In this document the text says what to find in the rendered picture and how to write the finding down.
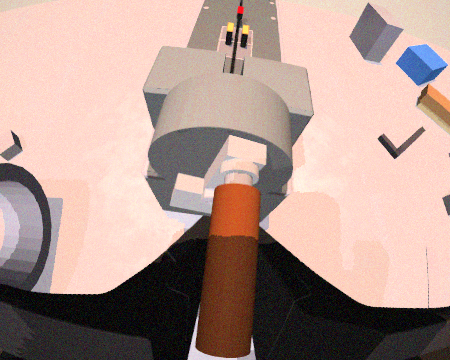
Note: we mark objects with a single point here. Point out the orange rectangular block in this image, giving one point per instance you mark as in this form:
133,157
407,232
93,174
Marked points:
436,106

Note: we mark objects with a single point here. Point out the dark brown l-shaped bar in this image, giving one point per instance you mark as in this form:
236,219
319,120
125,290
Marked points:
395,152

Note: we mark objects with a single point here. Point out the blue rectangular block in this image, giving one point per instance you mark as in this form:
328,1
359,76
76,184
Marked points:
421,63

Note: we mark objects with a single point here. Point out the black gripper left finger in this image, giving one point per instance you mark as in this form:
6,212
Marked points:
150,316

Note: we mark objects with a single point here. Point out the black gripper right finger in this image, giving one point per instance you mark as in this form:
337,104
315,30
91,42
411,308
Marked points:
300,316

